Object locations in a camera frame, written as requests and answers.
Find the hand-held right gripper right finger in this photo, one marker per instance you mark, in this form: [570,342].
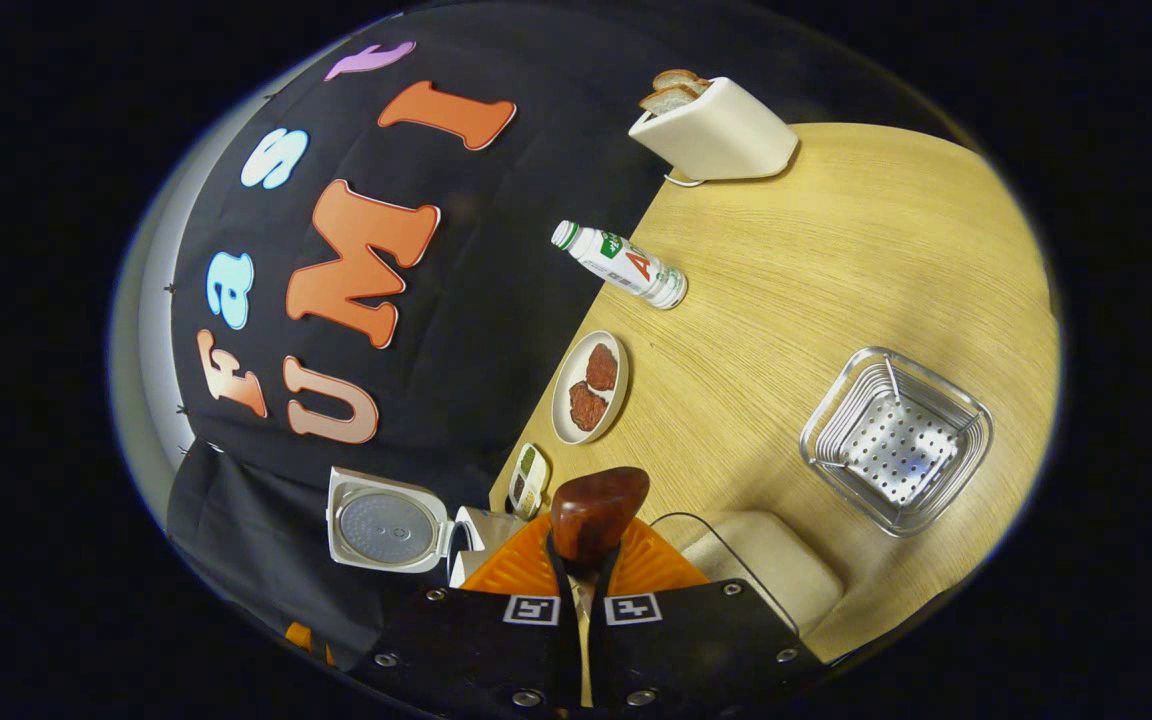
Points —
[696,645]

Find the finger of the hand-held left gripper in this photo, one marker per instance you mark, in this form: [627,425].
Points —
[301,638]

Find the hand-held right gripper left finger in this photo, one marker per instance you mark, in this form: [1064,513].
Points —
[466,645]

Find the white rice cooker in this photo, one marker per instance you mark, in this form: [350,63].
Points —
[386,525]

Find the brown wooden spoon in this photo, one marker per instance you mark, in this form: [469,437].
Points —
[596,510]

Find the small white condiment dish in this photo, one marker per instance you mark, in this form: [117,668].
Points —
[529,480]

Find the white oval plate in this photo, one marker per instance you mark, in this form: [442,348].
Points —
[564,415]

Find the red meat patty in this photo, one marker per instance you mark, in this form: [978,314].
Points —
[602,367]
[588,407]

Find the white drink bottle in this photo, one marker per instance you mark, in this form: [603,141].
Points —
[626,265]

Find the white toaster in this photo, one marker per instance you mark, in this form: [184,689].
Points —
[726,135]

